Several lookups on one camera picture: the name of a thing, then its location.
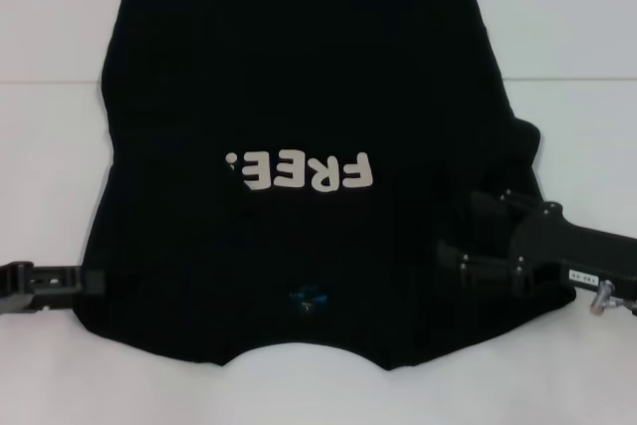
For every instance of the black shirt with FREE print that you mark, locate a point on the black shirt with FREE print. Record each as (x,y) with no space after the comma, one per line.
(298,71)

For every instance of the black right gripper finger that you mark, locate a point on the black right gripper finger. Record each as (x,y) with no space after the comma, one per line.
(488,203)
(490,273)

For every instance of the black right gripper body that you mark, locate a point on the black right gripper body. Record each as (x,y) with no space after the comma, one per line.
(572,251)

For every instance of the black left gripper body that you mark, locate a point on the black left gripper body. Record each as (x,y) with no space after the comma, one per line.
(15,285)

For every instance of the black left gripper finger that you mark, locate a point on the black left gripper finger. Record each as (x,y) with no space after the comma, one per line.
(92,280)

